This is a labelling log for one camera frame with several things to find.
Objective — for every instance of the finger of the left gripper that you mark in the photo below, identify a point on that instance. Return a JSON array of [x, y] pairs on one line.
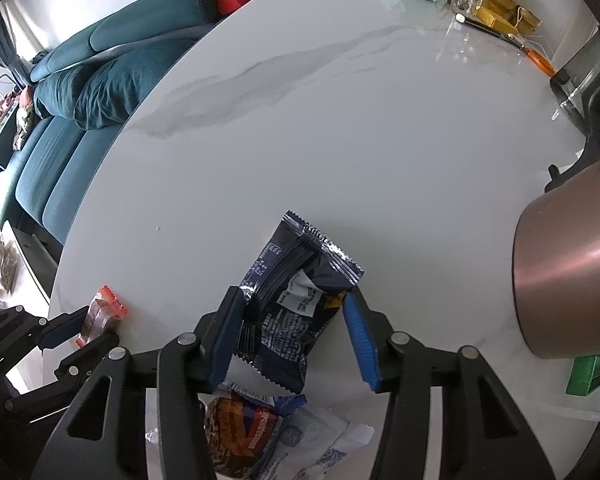
[[79, 365], [52, 333]]

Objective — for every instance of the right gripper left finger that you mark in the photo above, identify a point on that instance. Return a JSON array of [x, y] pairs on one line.
[[102, 434]]

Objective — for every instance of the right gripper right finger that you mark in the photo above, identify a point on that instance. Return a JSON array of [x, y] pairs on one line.
[[484, 433]]

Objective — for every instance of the small brown candy bar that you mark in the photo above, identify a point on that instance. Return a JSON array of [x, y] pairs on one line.
[[104, 314]]

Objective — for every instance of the silver blue cookie bag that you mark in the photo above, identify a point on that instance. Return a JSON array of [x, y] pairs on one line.
[[242, 429]]

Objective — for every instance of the white long snack packet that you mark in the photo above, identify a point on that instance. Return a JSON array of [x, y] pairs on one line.
[[312, 441]]

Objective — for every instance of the dark blue snack packet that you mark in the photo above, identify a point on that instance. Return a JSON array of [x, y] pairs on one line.
[[292, 291]]

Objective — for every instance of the green tray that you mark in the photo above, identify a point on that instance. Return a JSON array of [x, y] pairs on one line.
[[584, 376]]

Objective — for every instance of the copper and black thermos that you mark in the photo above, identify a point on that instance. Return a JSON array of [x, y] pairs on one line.
[[556, 269]]

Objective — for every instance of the teal sofa cushion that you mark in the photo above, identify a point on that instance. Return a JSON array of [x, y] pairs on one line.
[[118, 87]]

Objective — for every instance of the teal sofa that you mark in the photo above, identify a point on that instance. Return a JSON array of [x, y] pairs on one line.
[[46, 180]]

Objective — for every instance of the dark glass kettle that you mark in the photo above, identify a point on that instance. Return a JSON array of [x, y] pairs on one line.
[[577, 89]]

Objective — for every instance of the yellow box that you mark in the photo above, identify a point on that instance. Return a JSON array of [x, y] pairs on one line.
[[495, 21]]

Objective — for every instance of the black remote stick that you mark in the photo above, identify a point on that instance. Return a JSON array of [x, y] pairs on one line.
[[463, 19]]

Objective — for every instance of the stack of gold bowls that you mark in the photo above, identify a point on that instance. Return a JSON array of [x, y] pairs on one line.
[[524, 20]]

